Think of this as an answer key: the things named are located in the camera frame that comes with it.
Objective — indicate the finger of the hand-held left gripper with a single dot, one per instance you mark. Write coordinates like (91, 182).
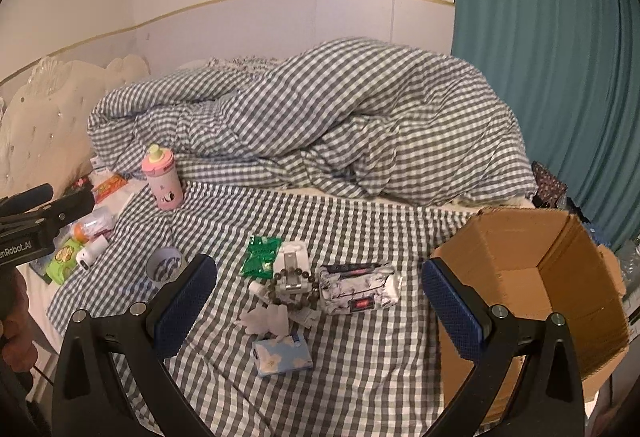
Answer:
(30, 195)
(70, 205)

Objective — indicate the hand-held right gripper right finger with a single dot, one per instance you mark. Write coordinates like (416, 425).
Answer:
(452, 312)

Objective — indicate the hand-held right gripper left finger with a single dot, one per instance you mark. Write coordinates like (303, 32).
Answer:
(185, 307)

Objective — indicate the small white bottle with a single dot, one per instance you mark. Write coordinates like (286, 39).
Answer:
(256, 289)

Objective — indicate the white tissue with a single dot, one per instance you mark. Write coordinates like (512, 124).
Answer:
(265, 319)

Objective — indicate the cardboard box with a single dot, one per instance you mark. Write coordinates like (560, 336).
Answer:
(525, 242)

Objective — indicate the silver foil packet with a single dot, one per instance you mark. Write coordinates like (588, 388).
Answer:
(350, 287)

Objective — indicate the blue tissue packet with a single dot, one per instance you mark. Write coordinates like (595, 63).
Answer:
(282, 357)

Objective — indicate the white plastic tray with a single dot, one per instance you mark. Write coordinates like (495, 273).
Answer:
(292, 267)

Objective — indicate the person's left hand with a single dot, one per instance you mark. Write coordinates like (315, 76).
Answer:
(15, 317)

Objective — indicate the red and yellow snack packet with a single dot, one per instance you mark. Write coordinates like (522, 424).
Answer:
(110, 186)

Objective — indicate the light green snack packet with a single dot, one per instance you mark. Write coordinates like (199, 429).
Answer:
(62, 262)

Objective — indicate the small white cylinder device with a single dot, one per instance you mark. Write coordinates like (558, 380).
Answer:
(90, 254)

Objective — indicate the cream tufted headboard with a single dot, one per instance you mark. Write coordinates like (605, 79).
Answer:
(45, 127)

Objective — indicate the pink sippy bottle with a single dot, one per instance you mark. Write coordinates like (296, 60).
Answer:
(167, 187)

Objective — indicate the grey checked bed sheet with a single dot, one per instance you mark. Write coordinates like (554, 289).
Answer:
(350, 392)

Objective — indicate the dark patterned cloth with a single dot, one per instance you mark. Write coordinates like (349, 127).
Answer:
(547, 184)

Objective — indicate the grey checked duvet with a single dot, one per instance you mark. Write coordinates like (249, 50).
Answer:
(325, 117)

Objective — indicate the teal curtain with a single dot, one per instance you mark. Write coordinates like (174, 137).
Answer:
(550, 42)

